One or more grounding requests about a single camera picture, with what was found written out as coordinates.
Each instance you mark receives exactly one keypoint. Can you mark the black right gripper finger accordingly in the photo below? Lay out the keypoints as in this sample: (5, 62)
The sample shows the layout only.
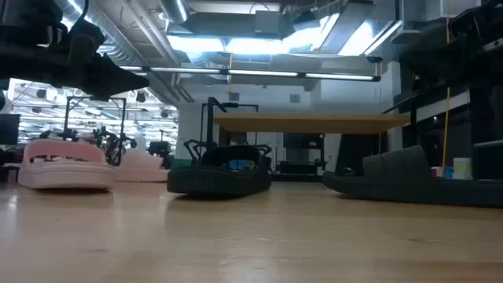
(444, 59)

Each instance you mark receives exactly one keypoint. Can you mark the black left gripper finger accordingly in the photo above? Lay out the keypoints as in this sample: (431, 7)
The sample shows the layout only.
(114, 78)

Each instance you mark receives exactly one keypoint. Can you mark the pink slide sandal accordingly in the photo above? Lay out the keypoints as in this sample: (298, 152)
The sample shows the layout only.
(141, 171)
(63, 175)

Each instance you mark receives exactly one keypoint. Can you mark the black slide sandal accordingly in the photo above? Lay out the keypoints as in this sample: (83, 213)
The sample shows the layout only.
(393, 184)
(216, 182)

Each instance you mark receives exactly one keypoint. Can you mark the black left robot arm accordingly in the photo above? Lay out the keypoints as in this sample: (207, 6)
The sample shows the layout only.
(2, 98)

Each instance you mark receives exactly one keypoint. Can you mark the dark background monitor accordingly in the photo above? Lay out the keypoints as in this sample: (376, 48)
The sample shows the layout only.
(9, 129)

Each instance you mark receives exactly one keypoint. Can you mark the black background robot stand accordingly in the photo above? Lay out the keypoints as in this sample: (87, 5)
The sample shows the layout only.
(210, 118)

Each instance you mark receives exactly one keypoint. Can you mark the green background box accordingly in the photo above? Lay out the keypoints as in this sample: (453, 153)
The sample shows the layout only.
(181, 164)

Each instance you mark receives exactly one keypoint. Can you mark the green and white container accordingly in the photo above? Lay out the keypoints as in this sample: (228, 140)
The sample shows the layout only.
(462, 169)

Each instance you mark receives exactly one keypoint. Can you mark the red box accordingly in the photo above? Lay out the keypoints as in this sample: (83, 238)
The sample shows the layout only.
(436, 171)

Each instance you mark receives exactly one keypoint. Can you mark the blue and white box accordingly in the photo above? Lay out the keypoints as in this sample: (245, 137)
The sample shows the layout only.
(448, 173)

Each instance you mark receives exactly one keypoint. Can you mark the long pendant light fixture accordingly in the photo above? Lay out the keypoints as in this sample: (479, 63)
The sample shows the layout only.
(259, 73)

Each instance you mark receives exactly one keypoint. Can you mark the black dome-shaped object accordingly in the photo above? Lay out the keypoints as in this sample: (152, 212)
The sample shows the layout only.
(347, 171)

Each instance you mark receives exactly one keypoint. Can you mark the blue background item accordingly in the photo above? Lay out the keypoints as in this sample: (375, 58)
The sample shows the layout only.
(239, 165)

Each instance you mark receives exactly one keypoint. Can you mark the black background cart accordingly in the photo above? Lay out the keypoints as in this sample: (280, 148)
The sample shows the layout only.
(300, 153)

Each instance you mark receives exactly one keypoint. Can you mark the black background robot frame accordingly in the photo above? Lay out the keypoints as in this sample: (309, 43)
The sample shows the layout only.
(67, 118)

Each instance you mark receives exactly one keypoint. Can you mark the dome security camera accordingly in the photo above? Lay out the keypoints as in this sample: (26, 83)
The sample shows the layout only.
(374, 59)

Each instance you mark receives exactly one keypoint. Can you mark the square wall speaker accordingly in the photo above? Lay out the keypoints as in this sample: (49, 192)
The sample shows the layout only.
(233, 96)
(295, 98)

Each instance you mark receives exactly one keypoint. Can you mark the wooden shelf with black frame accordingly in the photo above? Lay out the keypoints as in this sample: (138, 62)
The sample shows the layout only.
(310, 123)

